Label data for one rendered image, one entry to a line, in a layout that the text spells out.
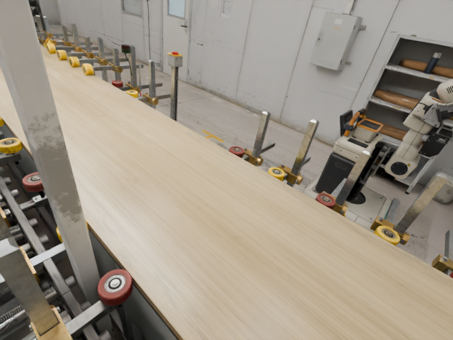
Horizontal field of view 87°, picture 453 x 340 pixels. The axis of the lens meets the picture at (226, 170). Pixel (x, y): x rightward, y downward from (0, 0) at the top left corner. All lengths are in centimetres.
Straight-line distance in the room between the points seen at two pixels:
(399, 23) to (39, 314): 380
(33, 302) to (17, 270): 11
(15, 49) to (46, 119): 11
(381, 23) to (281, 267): 337
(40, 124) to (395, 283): 99
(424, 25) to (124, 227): 355
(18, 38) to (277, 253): 77
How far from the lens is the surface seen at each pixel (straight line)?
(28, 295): 64
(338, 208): 126
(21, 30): 49
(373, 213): 238
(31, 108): 51
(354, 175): 118
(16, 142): 137
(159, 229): 82
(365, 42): 381
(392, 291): 93
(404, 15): 376
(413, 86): 372
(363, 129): 214
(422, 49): 370
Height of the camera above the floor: 152
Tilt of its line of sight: 34 degrees down
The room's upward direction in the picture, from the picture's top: 10 degrees clockwise
